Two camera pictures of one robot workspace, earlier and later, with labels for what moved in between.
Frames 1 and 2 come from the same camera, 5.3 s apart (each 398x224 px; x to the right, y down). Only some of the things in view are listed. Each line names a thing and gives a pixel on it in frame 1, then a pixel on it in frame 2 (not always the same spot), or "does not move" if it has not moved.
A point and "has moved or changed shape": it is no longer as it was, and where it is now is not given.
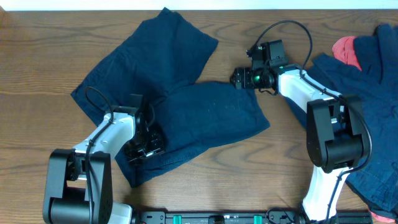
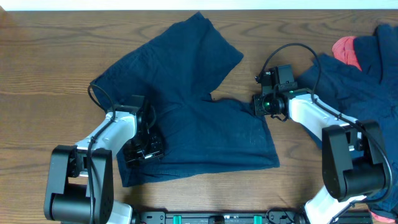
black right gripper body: [252, 79] → [265, 106]
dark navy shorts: [159, 60] has moved or changed shape
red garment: [344, 51] does not move
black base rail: [237, 217] does not move
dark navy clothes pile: [375, 181] does not move
